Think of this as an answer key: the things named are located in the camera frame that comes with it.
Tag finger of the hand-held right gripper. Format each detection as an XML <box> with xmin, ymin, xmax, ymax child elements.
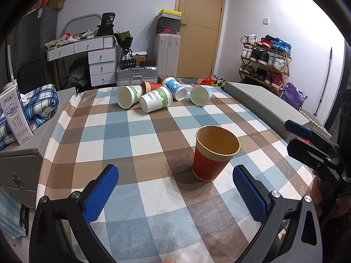
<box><xmin>284</xmin><ymin>119</ymin><xmax>340</xmax><ymax>155</ymax></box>
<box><xmin>287</xmin><ymin>138</ymin><xmax>345</xmax><ymax>176</ymax></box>

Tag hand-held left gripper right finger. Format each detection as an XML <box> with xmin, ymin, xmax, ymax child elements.
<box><xmin>233</xmin><ymin>165</ymin><xmax>321</xmax><ymax>263</ymax></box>

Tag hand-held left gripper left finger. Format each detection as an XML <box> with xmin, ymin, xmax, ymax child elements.
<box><xmin>29</xmin><ymin>164</ymin><xmax>120</xmax><ymax>263</ymax></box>

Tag white light-blue paper cup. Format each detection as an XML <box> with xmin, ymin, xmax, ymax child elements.
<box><xmin>190</xmin><ymin>85</ymin><xmax>214</xmax><ymax>106</ymax></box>

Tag white green leaf paper cup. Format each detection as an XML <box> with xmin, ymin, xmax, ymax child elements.
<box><xmin>116</xmin><ymin>85</ymin><xmax>144</xmax><ymax>109</ymax></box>

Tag white green lettered paper cup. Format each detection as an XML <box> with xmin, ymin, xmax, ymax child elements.
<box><xmin>139</xmin><ymin>86</ymin><xmax>173</xmax><ymax>114</ymax></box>

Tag brown red paper cup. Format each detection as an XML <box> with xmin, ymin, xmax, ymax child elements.
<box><xmin>141</xmin><ymin>81</ymin><xmax>165</xmax><ymax>94</ymax></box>

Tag blue white cartoon paper cup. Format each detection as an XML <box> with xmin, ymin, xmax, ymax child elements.
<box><xmin>162</xmin><ymin>77</ymin><xmax>187</xmax><ymax>101</ymax></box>

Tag person's right hand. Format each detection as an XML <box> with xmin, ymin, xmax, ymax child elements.
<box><xmin>310</xmin><ymin>169</ymin><xmax>326</xmax><ymax>217</ymax></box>

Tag white woven basket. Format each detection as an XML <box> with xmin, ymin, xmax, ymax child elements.
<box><xmin>299</xmin><ymin>107</ymin><xmax>333</xmax><ymax>140</ymax></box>

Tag purple bag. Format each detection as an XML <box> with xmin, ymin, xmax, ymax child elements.
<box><xmin>281</xmin><ymin>82</ymin><xmax>308</xmax><ymax>110</ymax></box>

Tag grey slab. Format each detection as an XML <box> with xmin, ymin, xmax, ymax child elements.
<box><xmin>223</xmin><ymin>81</ymin><xmax>316</xmax><ymax>141</ymax></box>

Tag wooden shoe rack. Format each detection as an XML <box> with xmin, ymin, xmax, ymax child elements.
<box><xmin>238</xmin><ymin>40</ymin><xmax>293</xmax><ymax>97</ymax></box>

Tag grey mop pole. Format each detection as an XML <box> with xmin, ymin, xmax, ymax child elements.
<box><xmin>314</xmin><ymin>46</ymin><xmax>334</xmax><ymax>117</ymax></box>

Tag checked tablecloth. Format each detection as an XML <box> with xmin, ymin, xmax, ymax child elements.
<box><xmin>36</xmin><ymin>84</ymin><xmax>316</xmax><ymax>263</ymax></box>

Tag group of sneakers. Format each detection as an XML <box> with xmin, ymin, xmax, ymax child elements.
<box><xmin>238</xmin><ymin>34</ymin><xmax>292</xmax><ymax>87</ymax></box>

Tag grey drawer cabinet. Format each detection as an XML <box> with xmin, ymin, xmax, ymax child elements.
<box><xmin>0</xmin><ymin>86</ymin><xmax>78</xmax><ymax>211</ymax></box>

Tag light blue checked cloth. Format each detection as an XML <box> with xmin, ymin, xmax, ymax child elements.
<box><xmin>0</xmin><ymin>189</ymin><xmax>28</xmax><ymax>239</ymax></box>

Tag blue plaid blanket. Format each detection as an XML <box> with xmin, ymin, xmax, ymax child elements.
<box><xmin>0</xmin><ymin>84</ymin><xmax>59</xmax><ymax>151</ymax></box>

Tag white milk carton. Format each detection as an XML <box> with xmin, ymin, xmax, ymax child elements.
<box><xmin>0</xmin><ymin>79</ymin><xmax>35</xmax><ymax>146</ymax></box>

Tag black duffel bag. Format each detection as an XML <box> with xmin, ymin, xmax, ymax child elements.
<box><xmin>59</xmin><ymin>66</ymin><xmax>91</xmax><ymax>91</ymax></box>

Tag silver suitcase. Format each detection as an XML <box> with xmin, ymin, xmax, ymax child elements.
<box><xmin>115</xmin><ymin>66</ymin><xmax>159</xmax><ymax>86</ymax></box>

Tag white drawer desk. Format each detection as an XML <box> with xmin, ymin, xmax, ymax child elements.
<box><xmin>45</xmin><ymin>35</ymin><xmax>117</xmax><ymax>91</ymax></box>

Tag wooden door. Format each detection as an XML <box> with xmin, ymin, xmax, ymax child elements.
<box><xmin>175</xmin><ymin>0</ymin><xmax>227</xmax><ymax>79</ymax></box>

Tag white suitcase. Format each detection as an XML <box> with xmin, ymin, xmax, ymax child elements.
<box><xmin>154</xmin><ymin>33</ymin><xmax>181</xmax><ymax>77</ymax></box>

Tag black wrapped bouquet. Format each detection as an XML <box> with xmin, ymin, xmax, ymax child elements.
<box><xmin>114</xmin><ymin>31</ymin><xmax>134</xmax><ymax>61</ymax></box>

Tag desk clutter pile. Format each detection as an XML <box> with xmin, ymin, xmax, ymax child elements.
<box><xmin>45</xmin><ymin>30</ymin><xmax>98</xmax><ymax>49</ymax></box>

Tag grey refrigerator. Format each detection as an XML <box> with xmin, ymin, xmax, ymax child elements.
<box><xmin>7</xmin><ymin>5</ymin><xmax>59</xmax><ymax>89</ymax></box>

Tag black red shoe box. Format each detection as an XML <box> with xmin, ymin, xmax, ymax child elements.
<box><xmin>156</xmin><ymin>19</ymin><xmax>181</xmax><ymax>34</ymax></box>

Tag black paper bag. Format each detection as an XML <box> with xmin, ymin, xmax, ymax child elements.
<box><xmin>97</xmin><ymin>12</ymin><xmax>116</xmax><ymax>37</ymax></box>

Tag cardboard boxes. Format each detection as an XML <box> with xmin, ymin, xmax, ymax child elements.
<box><xmin>38</xmin><ymin>0</ymin><xmax>70</xmax><ymax>12</ymax></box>

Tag grey arched frame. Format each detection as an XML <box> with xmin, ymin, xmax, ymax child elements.
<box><xmin>64</xmin><ymin>14</ymin><xmax>102</xmax><ymax>37</ymax></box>

